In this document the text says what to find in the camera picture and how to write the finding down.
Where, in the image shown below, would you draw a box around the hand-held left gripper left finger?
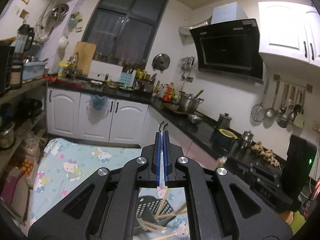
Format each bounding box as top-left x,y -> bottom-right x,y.
27,131 -> 164,240

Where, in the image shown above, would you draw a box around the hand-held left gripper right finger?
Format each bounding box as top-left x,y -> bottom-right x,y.
164,131 -> 293,240

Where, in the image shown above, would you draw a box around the plastic-wrapped chopstick pair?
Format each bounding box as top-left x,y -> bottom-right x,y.
155,130 -> 172,220

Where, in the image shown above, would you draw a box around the green plastic utensil holder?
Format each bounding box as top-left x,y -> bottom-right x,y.
137,196 -> 175,230

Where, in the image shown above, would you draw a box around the set of wooden chopsticks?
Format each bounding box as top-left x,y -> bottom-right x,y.
139,202 -> 187,240

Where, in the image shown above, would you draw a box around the black kitchen countertop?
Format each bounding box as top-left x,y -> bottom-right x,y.
47,76 -> 288,180

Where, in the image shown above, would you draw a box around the small steel bowl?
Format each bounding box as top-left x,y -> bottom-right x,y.
187,114 -> 203,125

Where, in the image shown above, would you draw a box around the blue enamel pot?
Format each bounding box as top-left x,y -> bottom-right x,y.
212,129 -> 238,152

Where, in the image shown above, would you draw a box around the steel stockpot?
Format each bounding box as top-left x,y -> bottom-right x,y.
178,92 -> 204,114

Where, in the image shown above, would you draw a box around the cluster of condiment bottles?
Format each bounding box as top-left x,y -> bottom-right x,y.
152,80 -> 180,103

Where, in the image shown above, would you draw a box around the small steel lidded pot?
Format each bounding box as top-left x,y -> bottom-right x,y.
216,113 -> 232,130

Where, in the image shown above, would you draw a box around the dark countertop organizer rack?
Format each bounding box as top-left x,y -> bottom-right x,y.
136,67 -> 158,93

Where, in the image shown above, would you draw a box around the cartoon cat printed blanket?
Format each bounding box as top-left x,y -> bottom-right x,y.
30,138 -> 187,240

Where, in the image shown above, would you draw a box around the steel kettle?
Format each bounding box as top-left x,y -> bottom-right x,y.
239,130 -> 255,150

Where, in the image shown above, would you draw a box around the blue plastic bag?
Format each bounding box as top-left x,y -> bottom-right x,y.
89,94 -> 108,110

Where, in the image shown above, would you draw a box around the black gas stove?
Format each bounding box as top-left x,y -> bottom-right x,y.
232,155 -> 285,195

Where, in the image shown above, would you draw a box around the blue knife block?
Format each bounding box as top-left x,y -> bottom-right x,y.
120,71 -> 137,87

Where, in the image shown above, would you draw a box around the ginger roots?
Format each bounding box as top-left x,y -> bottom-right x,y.
251,142 -> 280,167

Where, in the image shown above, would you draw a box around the hanging steel pot lid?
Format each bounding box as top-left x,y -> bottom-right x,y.
153,53 -> 170,71

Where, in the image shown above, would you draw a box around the hanging metal kitchen tools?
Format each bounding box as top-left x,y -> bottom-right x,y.
179,56 -> 196,70

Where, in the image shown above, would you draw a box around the white lower kitchen cabinets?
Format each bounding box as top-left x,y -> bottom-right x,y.
47,86 -> 218,160

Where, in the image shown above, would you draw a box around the white countertop box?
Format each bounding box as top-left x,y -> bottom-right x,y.
89,60 -> 125,83

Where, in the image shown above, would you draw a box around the row of spice jars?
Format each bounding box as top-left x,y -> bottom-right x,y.
94,52 -> 148,68

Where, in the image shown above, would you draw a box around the steel sink faucet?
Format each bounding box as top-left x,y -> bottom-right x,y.
68,52 -> 79,79

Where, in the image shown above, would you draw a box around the wooden cutting board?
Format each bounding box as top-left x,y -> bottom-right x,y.
74,41 -> 97,75

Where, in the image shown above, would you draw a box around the hanging steel spoon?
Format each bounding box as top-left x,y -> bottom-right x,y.
279,84 -> 287,117

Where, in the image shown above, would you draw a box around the black range hood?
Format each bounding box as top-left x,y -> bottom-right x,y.
189,18 -> 264,79

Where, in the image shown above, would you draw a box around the black tall countertop appliance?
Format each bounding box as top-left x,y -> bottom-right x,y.
281,134 -> 318,212

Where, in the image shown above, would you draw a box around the bag of oranges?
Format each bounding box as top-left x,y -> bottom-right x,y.
16,158 -> 34,178

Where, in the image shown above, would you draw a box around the small hanging steel ladle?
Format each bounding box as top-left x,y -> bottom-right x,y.
287,87 -> 297,124

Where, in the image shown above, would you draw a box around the dark kitchen window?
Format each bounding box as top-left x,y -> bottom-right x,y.
82,0 -> 167,65

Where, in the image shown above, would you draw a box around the black wok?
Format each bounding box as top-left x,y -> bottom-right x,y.
19,99 -> 43,117

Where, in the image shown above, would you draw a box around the hanging black ladle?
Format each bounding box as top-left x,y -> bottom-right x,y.
293,90 -> 303,115

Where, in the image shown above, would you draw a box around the metal storage shelf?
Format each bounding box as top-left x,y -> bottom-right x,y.
0,79 -> 49,178

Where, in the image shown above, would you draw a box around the large steel pot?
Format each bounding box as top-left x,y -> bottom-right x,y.
0,126 -> 16,149

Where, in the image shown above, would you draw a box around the blue plastic basket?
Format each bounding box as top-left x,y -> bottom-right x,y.
22,60 -> 49,80

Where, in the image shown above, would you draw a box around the range hood chimney cover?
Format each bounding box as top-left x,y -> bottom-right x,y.
212,2 -> 247,23

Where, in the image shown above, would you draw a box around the small beige appliance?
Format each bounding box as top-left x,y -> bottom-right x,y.
10,52 -> 24,89

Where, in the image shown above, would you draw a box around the white upper cabinet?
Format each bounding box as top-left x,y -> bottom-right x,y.
258,1 -> 320,68

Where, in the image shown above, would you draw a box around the hanging steel wok lid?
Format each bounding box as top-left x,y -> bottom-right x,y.
51,3 -> 70,20

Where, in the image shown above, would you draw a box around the black microwave oven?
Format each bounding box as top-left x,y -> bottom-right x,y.
0,41 -> 15,94

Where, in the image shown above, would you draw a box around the black blender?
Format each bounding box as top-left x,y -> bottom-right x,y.
15,24 -> 35,55

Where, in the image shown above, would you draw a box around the steel wire skimmer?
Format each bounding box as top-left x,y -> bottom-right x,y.
251,77 -> 270,126

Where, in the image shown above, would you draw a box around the wall utensil rail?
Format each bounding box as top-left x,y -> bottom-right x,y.
273,74 -> 313,93

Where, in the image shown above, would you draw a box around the wall-mounted organizer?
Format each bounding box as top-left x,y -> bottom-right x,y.
69,12 -> 83,32

